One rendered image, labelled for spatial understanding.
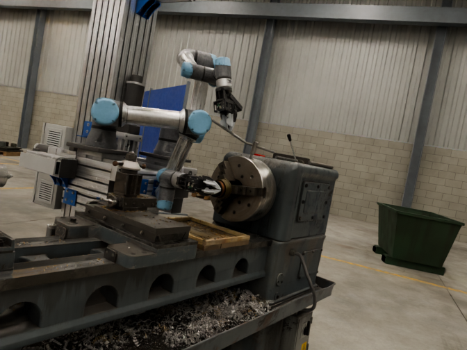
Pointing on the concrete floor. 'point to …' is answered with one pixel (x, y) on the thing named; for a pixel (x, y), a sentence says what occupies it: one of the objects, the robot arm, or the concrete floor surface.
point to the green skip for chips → (415, 237)
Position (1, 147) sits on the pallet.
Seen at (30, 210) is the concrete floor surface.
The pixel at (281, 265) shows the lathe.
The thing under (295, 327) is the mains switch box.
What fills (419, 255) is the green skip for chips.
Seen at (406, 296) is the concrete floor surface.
